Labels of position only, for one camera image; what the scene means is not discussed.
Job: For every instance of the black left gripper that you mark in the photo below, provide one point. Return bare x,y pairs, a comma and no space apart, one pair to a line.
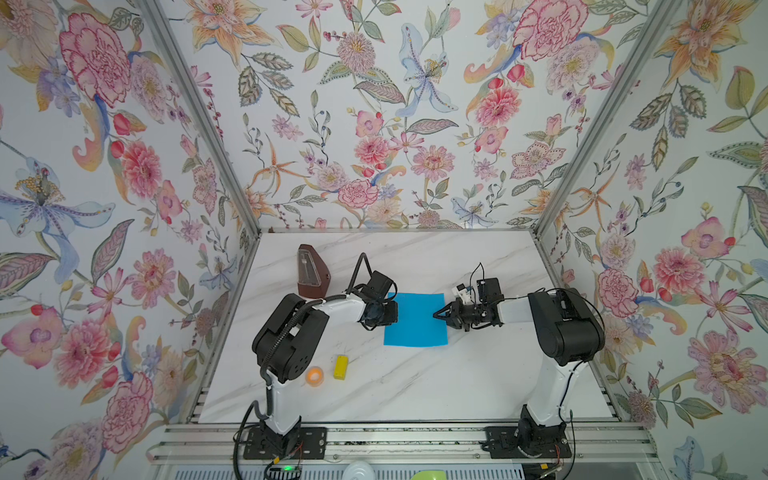
391,318

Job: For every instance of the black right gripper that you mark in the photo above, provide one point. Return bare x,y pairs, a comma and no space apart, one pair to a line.
455,316

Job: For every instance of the blue square paper sheet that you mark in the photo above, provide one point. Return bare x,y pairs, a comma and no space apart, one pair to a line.
416,327

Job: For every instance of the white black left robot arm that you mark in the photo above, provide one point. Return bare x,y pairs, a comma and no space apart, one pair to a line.
287,342

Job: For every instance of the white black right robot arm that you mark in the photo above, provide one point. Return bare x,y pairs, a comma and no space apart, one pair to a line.
569,333

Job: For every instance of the yellow cylinder block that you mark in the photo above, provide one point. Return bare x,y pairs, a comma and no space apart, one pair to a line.
340,367

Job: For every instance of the brown wooden metronome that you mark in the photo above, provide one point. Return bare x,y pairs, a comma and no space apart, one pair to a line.
314,277

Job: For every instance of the orange tape roll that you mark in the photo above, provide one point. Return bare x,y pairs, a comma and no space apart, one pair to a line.
314,376

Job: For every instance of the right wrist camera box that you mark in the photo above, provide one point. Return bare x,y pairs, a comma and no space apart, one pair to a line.
463,292

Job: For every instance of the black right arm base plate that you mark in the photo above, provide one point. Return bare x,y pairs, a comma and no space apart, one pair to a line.
509,442

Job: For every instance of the white round object below rail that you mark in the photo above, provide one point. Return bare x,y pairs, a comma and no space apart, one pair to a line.
359,470

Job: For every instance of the green object below rail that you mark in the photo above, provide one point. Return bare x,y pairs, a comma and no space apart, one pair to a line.
430,475

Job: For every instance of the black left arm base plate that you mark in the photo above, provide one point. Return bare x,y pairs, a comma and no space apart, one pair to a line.
307,443

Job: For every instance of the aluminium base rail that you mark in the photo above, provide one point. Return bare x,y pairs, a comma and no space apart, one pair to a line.
454,442

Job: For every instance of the aluminium frame corner post right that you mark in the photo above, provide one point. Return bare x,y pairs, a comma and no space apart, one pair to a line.
655,25

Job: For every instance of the aluminium frame corner post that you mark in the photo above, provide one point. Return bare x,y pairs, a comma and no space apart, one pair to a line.
163,35
655,25

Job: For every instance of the aluminium frame corner post left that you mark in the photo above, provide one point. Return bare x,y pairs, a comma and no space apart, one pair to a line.
163,35

